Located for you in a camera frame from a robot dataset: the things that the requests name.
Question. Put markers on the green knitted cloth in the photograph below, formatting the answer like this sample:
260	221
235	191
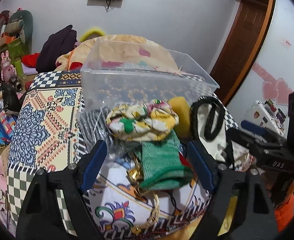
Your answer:
161	165

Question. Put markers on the colourful patterned bed cover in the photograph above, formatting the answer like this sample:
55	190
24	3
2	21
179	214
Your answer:
47	136

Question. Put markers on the colourful pencil case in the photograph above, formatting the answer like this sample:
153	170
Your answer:
7	124

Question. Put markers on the yellow sponge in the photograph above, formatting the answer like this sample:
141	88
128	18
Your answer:
180	106

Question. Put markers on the grey green plush toy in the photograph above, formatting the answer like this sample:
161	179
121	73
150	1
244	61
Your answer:
20	23

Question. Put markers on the yellow plush headband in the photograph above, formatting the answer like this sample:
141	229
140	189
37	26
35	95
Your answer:
93	32

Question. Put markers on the red cloth on floor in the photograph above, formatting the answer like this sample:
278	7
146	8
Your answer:
30	61

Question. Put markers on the floral patterned fabric bundle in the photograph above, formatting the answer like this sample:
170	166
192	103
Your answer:
151	121

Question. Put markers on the green cardboard box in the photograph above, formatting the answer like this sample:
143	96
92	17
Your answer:
16	48

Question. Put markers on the beige plush blanket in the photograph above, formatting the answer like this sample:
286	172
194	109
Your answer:
113	50

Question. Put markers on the brown wooden door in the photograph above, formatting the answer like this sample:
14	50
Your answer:
241	47

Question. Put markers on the clear plastic storage bin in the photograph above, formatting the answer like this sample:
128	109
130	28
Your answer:
131	83

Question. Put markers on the pink rabbit toy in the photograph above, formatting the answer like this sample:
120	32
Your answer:
7	69

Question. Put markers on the white pouch with black cord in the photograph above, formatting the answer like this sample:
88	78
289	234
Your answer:
208	126

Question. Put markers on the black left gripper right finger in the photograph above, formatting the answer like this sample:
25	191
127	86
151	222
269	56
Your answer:
253	216

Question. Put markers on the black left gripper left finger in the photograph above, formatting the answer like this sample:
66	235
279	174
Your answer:
40	217

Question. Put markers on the dark purple garment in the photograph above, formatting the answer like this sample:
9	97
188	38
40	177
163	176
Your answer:
58	44

